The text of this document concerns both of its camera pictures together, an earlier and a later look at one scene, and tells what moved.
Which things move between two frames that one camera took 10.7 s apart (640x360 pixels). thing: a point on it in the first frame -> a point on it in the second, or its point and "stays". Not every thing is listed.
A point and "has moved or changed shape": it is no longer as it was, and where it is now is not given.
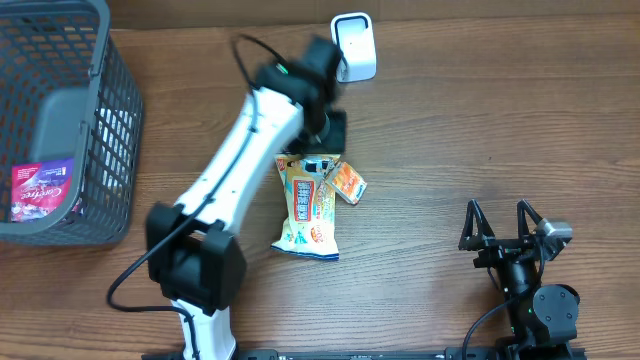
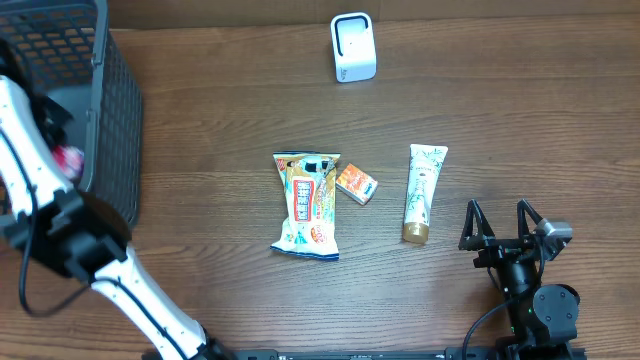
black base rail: x=388 y=354 stays
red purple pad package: x=39 y=188 has moved or changed shape
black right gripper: x=496 y=248 stays
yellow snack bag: x=309 y=230 stays
